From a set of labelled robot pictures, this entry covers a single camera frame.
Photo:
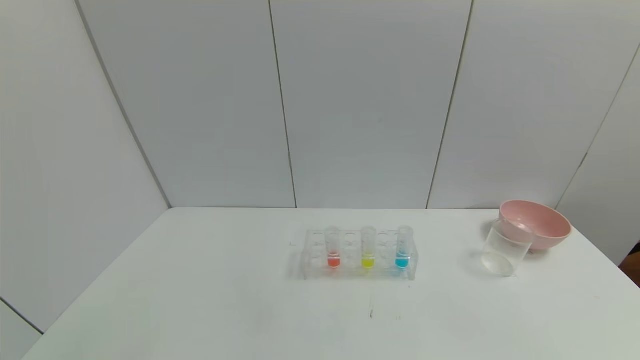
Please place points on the test tube with yellow pigment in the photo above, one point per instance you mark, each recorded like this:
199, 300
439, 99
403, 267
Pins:
368, 261

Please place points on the test tube with blue pigment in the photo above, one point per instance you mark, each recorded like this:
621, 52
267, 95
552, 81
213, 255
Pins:
402, 261

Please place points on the pink bowl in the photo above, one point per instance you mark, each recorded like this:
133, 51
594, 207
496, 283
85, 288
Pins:
547, 227

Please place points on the test tube with red pigment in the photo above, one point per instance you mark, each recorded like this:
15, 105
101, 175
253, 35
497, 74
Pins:
333, 260

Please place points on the clear glass beaker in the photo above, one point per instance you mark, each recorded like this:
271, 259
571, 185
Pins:
505, 250

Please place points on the clear plastic test tube rack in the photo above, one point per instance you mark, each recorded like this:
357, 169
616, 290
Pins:
350, 272

